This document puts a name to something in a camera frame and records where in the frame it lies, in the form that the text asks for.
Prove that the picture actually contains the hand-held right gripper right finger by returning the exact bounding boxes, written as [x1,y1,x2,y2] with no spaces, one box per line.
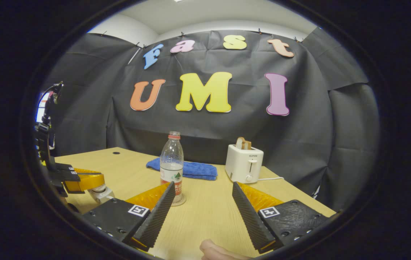
[232,181,331,254]

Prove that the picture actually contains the clear plastic water bottle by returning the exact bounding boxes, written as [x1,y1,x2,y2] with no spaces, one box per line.
[160,131,185,204]

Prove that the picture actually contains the computer monitor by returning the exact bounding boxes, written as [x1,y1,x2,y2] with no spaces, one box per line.
[36,92,52,123]

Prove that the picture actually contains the blue towel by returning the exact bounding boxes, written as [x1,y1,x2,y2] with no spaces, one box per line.
[146,157,218,181]

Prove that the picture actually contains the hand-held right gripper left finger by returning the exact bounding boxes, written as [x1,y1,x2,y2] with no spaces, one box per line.
[82,181,176,252]

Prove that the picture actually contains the white toaster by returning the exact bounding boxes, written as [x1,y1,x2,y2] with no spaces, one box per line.
[225,144,264,184]

